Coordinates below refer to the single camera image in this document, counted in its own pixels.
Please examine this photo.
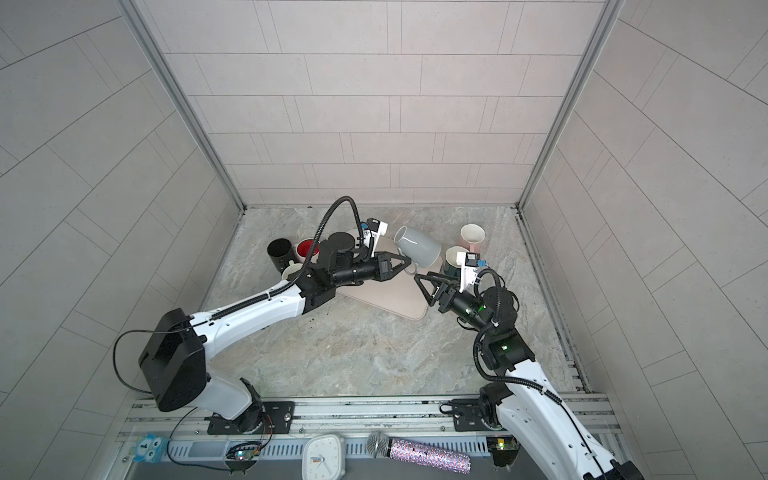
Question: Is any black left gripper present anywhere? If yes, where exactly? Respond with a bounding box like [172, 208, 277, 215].
[327, 251, 410, 288]

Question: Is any dark green faceted mug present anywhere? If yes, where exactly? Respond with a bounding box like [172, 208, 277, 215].
[442, 246, 468, 279]

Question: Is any grey mug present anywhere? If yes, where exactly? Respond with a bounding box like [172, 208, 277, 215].
[394, 226, 442, 275]

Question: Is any pink faceted mug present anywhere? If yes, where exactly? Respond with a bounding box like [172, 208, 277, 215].
[460, 224, 486, 253]

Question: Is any white mug red inside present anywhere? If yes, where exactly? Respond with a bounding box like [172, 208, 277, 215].
[295, 238, 319, 263]

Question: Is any black mug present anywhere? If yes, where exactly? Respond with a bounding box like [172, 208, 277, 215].
[267, 238, 298, 274]

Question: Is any light green mug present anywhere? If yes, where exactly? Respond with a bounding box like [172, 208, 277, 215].
[281, 262, 303, 281]

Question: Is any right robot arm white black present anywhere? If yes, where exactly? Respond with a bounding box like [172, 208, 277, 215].
[414, 268, 643, 479]

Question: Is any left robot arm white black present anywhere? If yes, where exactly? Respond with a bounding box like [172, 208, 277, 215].
[138, 196, 411, 433]

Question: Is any beige plastic tray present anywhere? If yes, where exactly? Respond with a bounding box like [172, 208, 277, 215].
[337, 235, 443, 321]

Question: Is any glittery pink microphone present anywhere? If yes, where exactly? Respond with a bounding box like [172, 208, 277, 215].
[366, 432, 471, 475]

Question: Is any small black circuit device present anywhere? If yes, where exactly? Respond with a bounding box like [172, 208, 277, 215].
[486, 436, 521, 470]

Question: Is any white square clock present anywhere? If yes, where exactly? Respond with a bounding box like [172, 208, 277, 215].
[302, 434, 346, 480]

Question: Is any small green circuit board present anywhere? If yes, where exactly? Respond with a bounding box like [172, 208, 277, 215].
[225, 441, 262, 462]

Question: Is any blue white power socket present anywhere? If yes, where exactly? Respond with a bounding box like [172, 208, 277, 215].
[133, 434, 168, 463]

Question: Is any left metal corner profile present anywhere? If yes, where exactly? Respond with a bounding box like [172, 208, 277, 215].
[115, 0, 247, 215]

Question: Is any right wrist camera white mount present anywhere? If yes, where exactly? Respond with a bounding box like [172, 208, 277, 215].
[456, 251, 487, 292]

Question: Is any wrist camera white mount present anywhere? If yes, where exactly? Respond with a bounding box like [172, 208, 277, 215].
[361, 218, 388, 258]
[456, 251, 487, 292]

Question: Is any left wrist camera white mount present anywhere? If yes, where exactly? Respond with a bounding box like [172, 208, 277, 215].
[361, 218, 388, 258]

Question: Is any metal base rail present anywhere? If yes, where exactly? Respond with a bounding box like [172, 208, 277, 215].
[107, 392, 619, 463]

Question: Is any metal corner wall profile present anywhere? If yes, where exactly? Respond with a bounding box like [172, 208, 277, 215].
[517, 0, 624, 212]

